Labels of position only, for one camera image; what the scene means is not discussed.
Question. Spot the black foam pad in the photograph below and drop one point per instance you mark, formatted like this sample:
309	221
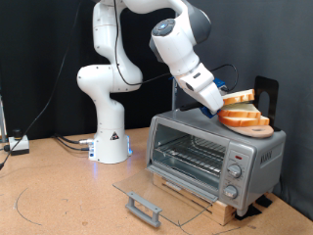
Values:
251	212
264	201

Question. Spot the black backdrop curtain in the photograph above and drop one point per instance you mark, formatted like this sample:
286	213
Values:
32	49

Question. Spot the white power box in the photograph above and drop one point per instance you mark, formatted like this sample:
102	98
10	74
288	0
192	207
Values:
19	145

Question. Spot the silver oven knob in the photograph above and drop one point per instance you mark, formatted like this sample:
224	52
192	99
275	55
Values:
234	171
230	192

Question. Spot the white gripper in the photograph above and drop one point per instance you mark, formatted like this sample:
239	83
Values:
203	89

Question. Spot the wooden slatted riser block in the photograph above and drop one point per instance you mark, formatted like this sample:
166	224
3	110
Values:
225	212

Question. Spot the silver toaster oven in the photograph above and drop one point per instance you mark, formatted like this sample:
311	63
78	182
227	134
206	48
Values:
260	143

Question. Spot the small wooden serving board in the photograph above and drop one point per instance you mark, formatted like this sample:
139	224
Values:
257	132

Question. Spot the black metal bookend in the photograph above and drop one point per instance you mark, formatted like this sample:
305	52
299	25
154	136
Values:
260	84

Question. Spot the metal frame leg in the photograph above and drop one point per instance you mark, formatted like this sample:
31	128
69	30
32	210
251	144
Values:
2	124

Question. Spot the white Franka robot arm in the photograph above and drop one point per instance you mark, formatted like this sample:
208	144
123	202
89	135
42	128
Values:
111	130

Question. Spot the grey backdrop curtain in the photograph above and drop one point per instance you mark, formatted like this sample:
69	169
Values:
260	39

